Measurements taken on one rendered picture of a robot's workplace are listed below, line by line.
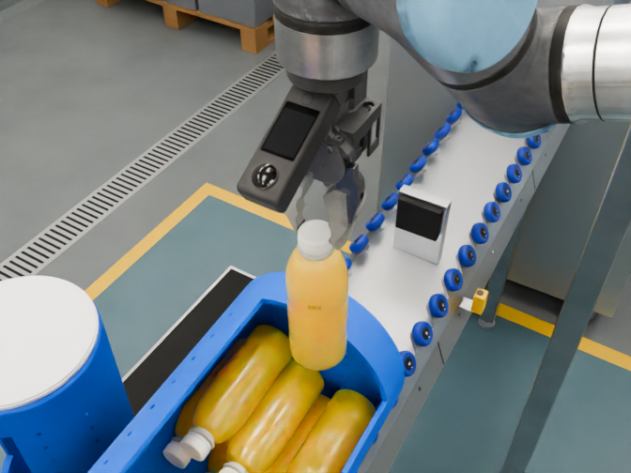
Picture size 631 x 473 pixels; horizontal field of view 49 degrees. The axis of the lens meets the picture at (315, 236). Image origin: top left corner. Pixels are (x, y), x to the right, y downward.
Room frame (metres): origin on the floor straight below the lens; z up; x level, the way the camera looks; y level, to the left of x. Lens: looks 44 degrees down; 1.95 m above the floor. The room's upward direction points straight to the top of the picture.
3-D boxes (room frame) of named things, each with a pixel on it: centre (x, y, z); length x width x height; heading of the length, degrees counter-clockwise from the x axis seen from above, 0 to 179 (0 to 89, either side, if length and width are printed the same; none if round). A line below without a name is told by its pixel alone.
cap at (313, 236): (0.54, 0.00, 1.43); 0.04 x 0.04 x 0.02
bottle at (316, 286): (0.54, 0.00, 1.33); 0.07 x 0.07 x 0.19
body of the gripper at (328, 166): (0.56, -0.01, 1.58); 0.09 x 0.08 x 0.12; 151
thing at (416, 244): (1.02, -0.21, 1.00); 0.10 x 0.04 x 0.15; 61
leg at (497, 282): (1.59, -0.61, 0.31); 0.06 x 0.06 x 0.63; 61
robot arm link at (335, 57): (0.56, -0.01, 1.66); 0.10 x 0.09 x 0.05; 61
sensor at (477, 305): (0.91, -0.30, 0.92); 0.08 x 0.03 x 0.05; 61
